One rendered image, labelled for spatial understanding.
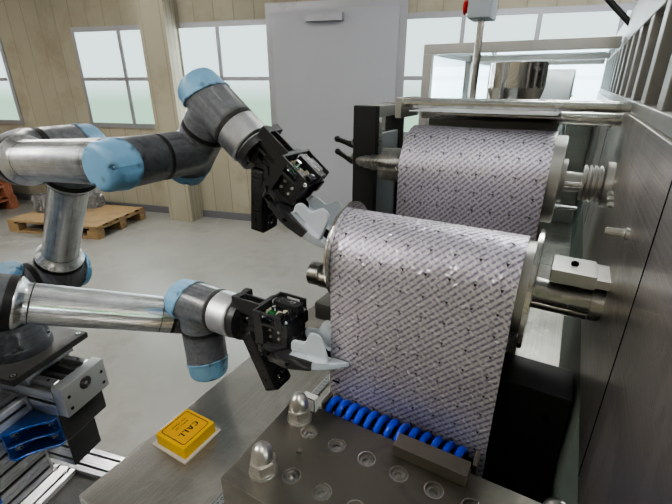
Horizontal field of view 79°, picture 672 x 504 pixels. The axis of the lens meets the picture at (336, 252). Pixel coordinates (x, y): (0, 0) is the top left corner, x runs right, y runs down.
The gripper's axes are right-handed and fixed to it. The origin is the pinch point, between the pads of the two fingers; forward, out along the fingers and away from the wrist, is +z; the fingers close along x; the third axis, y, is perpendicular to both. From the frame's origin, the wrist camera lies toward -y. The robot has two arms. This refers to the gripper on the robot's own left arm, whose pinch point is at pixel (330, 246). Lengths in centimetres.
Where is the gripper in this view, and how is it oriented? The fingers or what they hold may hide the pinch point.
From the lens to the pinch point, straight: 64.9
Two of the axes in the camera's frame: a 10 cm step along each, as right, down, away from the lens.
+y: 5.5, -5.9, -5.8
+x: 4.9, -3.3, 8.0
